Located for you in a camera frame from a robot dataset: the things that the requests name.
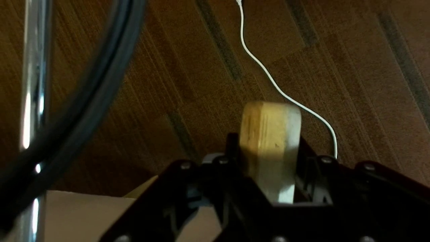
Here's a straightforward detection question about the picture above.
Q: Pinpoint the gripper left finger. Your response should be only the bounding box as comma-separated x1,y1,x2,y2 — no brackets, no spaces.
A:
99,132,269,242

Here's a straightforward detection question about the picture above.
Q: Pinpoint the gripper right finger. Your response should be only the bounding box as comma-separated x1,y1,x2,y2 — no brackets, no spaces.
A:
294,136,430,242

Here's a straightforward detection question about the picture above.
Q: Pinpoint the light wooden block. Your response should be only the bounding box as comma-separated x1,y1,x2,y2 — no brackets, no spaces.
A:
239,101,302,205

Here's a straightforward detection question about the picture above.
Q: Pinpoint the chrome metal pole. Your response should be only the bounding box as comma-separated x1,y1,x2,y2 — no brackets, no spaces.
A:
15,0,54,242

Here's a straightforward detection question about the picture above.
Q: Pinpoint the white cable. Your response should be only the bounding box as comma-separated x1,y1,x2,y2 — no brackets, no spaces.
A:
236,0,338,159

